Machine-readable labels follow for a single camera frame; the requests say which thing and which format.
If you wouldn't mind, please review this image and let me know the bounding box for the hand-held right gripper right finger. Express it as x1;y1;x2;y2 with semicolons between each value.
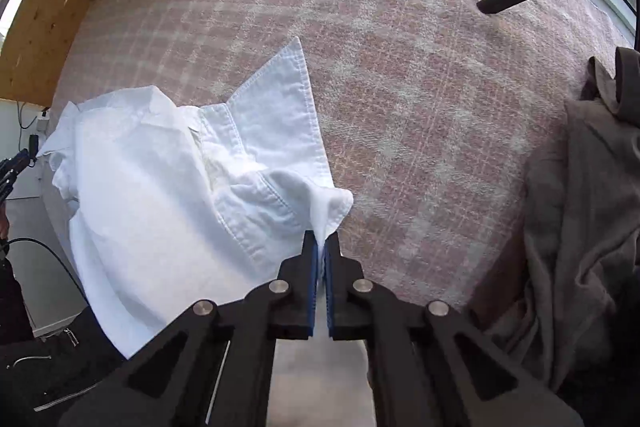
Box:
322;232;586;427

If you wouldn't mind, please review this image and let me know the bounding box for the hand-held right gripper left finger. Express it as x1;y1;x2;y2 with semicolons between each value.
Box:
57;229;321;427

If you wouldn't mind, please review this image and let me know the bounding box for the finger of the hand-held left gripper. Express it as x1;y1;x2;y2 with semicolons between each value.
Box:
0;148;36;180

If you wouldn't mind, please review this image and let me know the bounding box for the white shirt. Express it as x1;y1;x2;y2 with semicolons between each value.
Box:
36;36;355;360

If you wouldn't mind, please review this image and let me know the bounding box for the pine plank panel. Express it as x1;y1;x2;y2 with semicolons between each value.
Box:
0;0;91;108

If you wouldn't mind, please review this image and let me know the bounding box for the pink plaid blanket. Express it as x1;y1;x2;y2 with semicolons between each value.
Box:
42;0;638;358

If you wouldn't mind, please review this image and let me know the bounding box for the person's black jacket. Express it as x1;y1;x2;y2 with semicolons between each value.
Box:
0;257;131;427

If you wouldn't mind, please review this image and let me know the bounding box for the brown garment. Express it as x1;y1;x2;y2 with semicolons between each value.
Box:
480;47;640;393

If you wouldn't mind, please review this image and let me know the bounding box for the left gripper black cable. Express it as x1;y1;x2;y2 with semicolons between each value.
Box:
0;237;92;308

